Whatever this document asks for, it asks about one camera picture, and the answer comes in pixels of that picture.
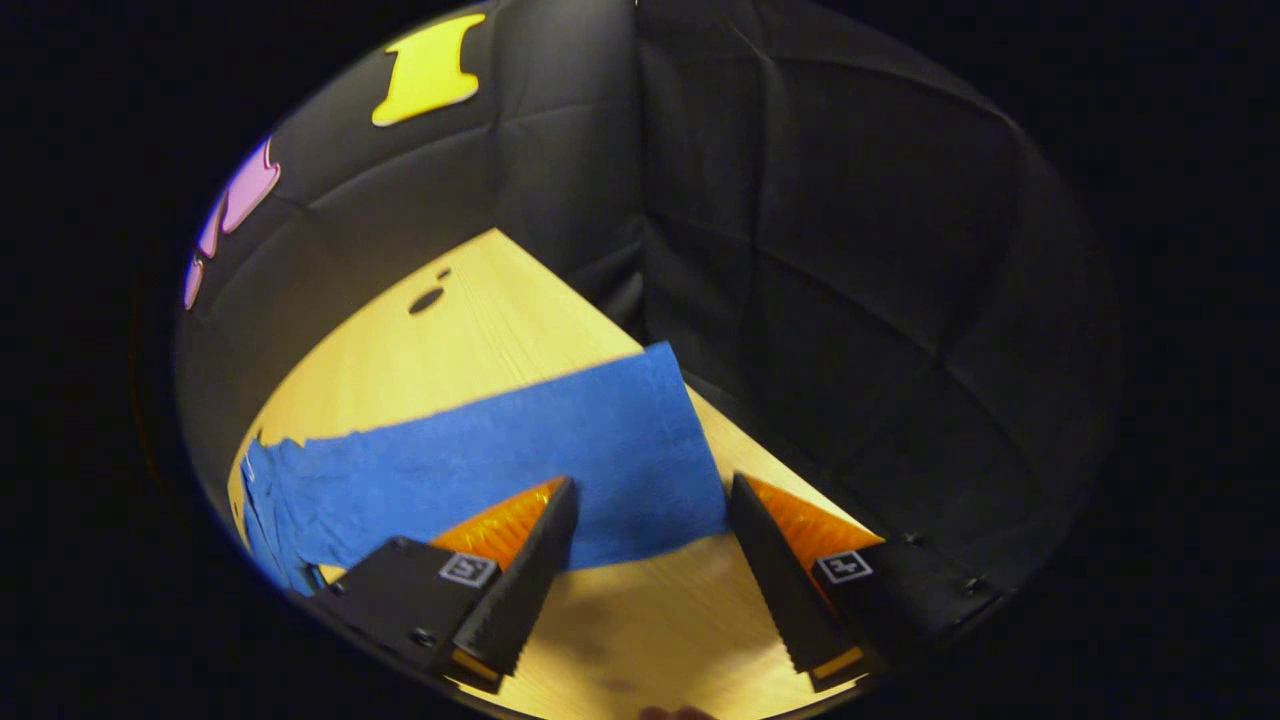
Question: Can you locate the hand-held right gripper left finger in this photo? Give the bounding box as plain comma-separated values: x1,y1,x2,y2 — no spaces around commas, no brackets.
305,475,581,693

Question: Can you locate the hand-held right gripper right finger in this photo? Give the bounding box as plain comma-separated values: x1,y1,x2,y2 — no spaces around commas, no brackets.
725,472,1001,693

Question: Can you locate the blue collared shirt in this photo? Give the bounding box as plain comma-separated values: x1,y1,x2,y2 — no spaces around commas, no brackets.
240,340,729,596

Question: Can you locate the black backdrop cloth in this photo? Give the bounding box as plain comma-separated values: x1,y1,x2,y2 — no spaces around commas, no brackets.
175,0,1126,621

